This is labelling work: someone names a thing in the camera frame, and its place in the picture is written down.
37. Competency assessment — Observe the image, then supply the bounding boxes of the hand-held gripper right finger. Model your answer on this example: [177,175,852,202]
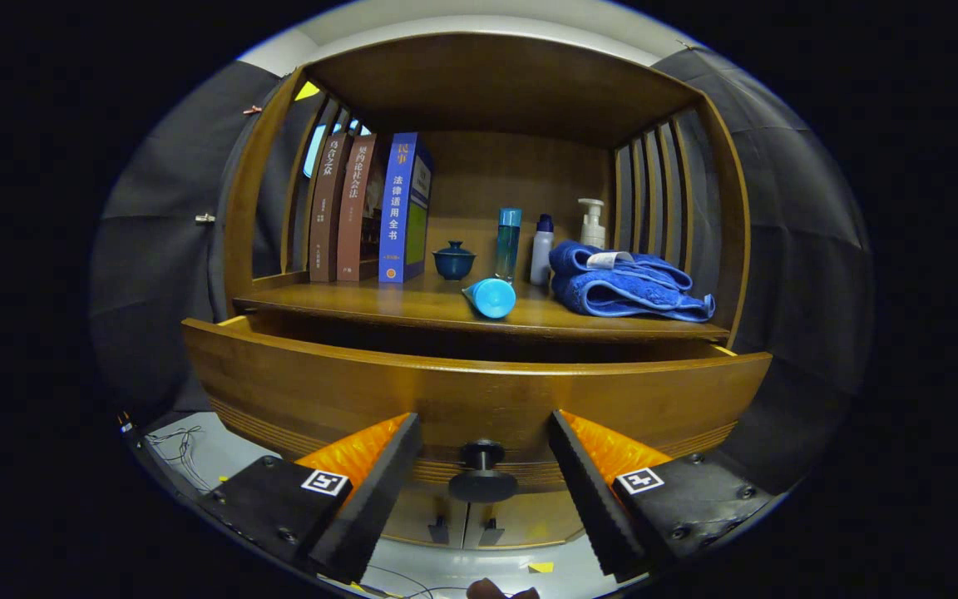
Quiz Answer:
[547,408,779,583]

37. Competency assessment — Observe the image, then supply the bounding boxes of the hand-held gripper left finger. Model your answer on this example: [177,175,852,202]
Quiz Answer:
[199,412,424,585]

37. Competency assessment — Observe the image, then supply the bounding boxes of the black drawer knob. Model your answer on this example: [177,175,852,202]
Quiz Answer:
[448,439,519,504]

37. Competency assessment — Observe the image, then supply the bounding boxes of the wooden drawer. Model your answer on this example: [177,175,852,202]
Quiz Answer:
[182,314,773,492]

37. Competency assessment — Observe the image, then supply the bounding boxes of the blue white cream tube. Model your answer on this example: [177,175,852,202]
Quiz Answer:
[461,277,518,320]

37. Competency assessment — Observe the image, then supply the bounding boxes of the wooden cabinet door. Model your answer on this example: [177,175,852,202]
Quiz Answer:
[383,487,467,548]
[467,491,588,550]

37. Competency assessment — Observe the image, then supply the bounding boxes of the wooden countertop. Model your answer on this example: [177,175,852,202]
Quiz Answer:
[232,270,731,344]

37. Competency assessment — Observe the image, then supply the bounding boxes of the wooden cabinet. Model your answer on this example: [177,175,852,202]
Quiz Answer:
[221,32,753,552]

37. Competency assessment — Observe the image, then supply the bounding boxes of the blue folded towel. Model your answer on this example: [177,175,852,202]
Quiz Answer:
[549,240,717,324]

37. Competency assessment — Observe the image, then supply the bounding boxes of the blue lidded teacup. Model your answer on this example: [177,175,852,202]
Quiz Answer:
[432,240,477,281]

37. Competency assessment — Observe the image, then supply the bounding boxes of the white bottle blue cap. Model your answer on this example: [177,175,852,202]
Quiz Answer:
[530,214,555,287]

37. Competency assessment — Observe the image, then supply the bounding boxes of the white pump bottle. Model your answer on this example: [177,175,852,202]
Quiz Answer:
[577,198,607,250]

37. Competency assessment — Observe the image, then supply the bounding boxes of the teal clear bottle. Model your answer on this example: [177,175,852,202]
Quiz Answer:
[495,207,523,284]

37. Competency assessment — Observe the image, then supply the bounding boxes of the reddish brown book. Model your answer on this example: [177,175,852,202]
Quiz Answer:
[336,133,388,282]

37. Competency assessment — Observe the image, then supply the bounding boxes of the blue book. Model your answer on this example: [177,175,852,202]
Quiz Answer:
[378,131,435,285]

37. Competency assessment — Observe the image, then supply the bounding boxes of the dark brown book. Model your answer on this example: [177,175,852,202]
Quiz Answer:
[309,133,353,284]

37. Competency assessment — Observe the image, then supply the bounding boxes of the tangled thin cables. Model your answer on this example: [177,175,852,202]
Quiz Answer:
[145,424,210,493]

